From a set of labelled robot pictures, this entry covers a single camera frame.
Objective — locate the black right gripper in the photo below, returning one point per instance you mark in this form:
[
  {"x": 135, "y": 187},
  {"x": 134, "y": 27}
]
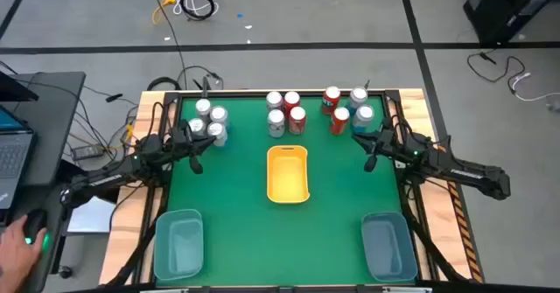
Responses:
[{"x": 384, "y": 143}]

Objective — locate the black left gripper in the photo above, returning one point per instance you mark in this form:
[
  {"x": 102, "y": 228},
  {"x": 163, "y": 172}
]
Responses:
[{"x": 184, "y": 143}]

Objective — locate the silver Diet Coke can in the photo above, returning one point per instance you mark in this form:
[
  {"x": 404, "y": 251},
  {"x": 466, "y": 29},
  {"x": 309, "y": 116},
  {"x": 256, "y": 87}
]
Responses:
[
  {"x": 197, "y": 127},
  {"x": 203, "y": 106},
  {"x": 276, "y": 119},
  {"x": 274, "y": 99}
]

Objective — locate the red soda cans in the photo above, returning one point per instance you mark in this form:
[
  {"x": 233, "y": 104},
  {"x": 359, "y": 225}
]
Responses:
[{"x": 340, "y": 116}]

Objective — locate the red soda can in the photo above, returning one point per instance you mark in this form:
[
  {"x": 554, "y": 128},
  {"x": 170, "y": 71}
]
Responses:
[
  {"x": 291, "y": 98},
  {"x": 297, "y": 116}
]

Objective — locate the yellow plastic bin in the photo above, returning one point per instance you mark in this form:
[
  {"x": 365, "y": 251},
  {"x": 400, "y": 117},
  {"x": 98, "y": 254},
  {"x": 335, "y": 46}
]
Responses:
[{"x": 286, "y": 183}]

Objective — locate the light teal plastic bin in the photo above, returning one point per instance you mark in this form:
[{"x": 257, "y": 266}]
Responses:
[{"x": 179, "y": 258}]

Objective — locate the blue grey plastic bin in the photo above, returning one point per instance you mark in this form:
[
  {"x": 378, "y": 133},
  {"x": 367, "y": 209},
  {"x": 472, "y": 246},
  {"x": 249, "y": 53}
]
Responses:
[{"x": 389, "y": 258}]

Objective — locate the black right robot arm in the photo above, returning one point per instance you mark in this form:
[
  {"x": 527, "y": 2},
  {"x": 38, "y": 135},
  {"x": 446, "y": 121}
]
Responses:
[{"x": 481, "y": 177}]

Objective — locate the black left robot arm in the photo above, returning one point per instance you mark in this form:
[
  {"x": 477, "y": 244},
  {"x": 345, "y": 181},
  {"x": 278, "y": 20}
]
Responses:
[{"x": 87, "y": 184}]

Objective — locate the black antenna stub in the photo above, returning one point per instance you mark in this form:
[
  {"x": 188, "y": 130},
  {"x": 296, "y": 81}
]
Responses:
[
  {"x": 205, "y": 85},
  {"x": 366, "y": 84}
]

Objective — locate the black power adapter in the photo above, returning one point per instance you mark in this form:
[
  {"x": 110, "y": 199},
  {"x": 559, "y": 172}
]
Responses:
[{"x": 87, "y": 152}]

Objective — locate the green table mat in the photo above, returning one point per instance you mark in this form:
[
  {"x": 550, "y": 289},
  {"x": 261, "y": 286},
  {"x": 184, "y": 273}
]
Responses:
[{"x": 306, "y": 240}]

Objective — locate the yellow black hazard tape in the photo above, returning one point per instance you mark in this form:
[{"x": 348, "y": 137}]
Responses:
[{"x": 464, "y": 232}]

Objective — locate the dark grey side desk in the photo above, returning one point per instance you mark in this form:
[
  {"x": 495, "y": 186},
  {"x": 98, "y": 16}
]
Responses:
[{"x": 57, "y": 109}]

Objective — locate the black computer mouse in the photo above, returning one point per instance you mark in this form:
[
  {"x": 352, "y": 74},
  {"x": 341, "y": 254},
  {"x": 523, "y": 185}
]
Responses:
[{"x": 36, "y": 223}]

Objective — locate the black desk caster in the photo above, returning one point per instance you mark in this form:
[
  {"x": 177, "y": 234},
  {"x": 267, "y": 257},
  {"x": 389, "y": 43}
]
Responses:
[{"x": 65, "y": 272}]

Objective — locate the grey laptop computer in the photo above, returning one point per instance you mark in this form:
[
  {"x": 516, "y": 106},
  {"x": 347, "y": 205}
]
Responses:
[{"x": 15, "y": 157}]

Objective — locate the black equipment case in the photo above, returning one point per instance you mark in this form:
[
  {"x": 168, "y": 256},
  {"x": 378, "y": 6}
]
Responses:
[{"x": 507, "y": 9}]

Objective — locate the black monitor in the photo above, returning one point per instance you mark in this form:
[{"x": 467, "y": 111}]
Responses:
[{"x": 13, "y": 89}]

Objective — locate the person's hand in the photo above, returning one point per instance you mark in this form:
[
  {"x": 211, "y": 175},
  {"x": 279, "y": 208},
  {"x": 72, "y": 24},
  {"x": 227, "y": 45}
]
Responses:
[{"x": 17, "y": 258}]

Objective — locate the black aluminium table frame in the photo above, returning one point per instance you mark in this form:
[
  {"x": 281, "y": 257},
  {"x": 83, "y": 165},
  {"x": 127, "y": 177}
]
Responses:
[{"x": 392, "y": 94}]

